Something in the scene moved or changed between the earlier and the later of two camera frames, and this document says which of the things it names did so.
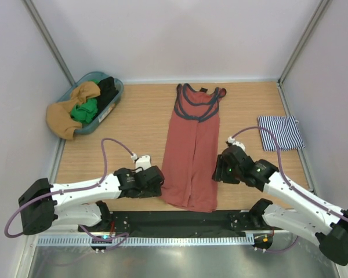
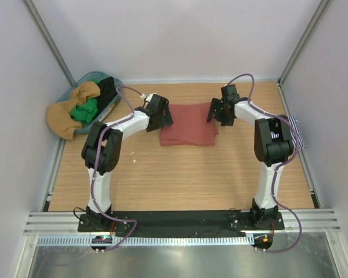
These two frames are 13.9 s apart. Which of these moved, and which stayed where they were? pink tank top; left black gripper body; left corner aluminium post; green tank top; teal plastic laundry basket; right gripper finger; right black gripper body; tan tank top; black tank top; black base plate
Moved: right gripper finger; left black gripper body; right black gripper body; pink tank top
Stayed: tan tank top; teal plastic laundry basket; black tank top; left corner aluminium post; green tank top; black base plate
